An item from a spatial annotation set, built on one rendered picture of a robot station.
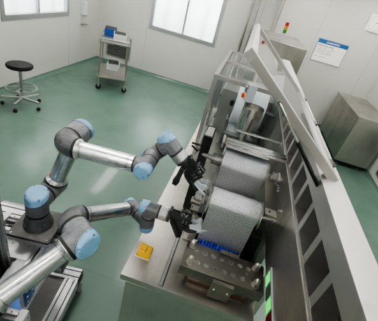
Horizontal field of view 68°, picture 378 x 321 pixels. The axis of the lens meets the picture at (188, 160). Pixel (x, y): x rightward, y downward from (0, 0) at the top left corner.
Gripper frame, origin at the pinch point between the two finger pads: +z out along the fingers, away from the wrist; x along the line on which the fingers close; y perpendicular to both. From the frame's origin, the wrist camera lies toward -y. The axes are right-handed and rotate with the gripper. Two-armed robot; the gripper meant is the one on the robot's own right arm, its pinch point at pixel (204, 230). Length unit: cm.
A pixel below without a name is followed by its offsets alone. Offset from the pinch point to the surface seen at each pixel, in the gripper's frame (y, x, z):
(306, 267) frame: 37, -38, 31
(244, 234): 6.5, -0.2, 19.0
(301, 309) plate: 32, -50, 30
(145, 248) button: -16.6, -9.0, -25.9
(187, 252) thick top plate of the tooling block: -6.0, -11.6, -4.7
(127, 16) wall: 4, 556, -287
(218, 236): -0.3, -0.2, 7.9
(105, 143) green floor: -109, 208, -153
